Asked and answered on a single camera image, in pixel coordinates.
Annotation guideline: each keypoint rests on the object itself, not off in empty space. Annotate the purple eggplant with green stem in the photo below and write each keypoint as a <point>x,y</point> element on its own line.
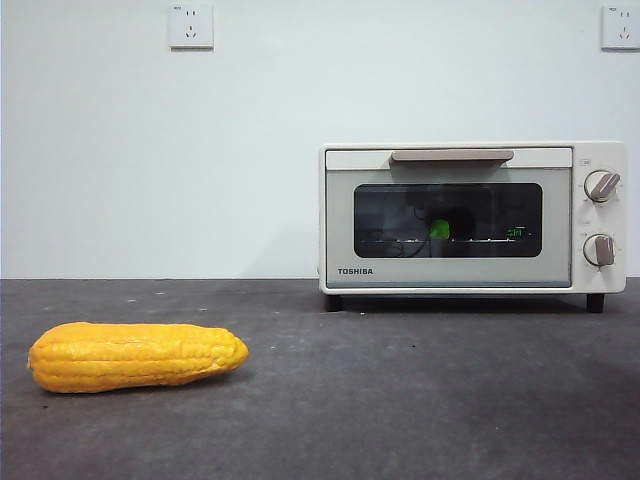
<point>440,230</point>

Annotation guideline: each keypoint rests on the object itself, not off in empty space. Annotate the white wall socket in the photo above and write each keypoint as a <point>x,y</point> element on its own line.
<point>191,27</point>
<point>621,27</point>

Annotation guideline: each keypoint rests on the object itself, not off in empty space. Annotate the white toaster oven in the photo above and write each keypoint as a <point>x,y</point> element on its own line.
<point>597,285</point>

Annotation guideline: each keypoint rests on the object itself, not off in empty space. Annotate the yellow corn cob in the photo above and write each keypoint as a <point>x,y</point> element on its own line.
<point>125,357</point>

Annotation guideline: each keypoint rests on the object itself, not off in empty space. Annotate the beige oven knob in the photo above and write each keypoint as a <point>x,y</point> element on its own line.
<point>601,186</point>
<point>599,249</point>

